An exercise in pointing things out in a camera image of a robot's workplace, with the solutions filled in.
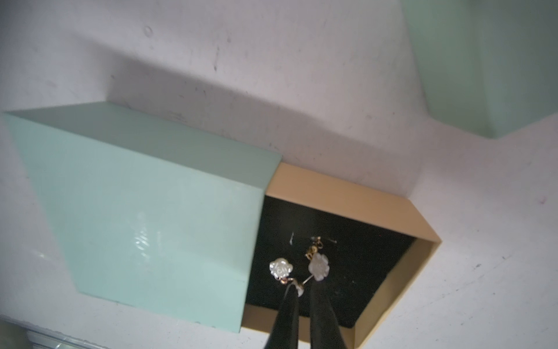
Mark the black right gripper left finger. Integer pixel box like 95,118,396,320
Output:
264,285,299,349

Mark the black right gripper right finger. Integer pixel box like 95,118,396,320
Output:
310,283,347,349

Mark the mint box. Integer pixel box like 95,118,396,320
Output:
402,1,557,138
1,103,441,348

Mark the aluminium front rail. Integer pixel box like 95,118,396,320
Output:
1,316,106,348

